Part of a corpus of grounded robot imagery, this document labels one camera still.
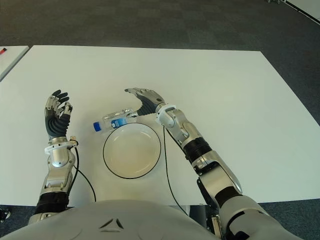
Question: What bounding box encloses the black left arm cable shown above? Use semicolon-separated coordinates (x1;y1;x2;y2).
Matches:
68;146;97;203

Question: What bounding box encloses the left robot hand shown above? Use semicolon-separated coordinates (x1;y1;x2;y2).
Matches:
44;89;74;141

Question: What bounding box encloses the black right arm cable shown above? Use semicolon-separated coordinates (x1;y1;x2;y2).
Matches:
162;124;188;215

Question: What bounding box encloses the white left wrist camera ring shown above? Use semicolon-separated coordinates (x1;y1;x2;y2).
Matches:
44;140;79;156

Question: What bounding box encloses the white right wrist camera ring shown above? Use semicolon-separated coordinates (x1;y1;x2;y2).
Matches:
155;103;177;125

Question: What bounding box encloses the grey table leg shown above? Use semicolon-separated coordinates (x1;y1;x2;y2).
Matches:
187;204;222;237

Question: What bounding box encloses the clear water bottle blue cap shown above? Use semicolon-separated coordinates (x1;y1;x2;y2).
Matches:
93;108;139;133

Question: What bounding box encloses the white wrist camera ring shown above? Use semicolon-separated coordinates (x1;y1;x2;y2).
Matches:
44;140;79;156
155;103;177;125

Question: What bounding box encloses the white side table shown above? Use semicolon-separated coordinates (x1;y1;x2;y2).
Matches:
0;45;30;82

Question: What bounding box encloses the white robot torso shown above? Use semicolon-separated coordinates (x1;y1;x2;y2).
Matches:
0;199;221;240

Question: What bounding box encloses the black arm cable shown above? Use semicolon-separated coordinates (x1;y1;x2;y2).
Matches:
162;124;188;215
68;146;97;203

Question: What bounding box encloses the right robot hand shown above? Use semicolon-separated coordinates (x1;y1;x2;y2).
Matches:
124;87;167;118

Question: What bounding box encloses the black metal stand frame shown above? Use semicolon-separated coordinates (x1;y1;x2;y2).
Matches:
0;206;12;222

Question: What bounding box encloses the white plate black rim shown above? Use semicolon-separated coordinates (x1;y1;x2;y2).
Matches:
102;122;162;179

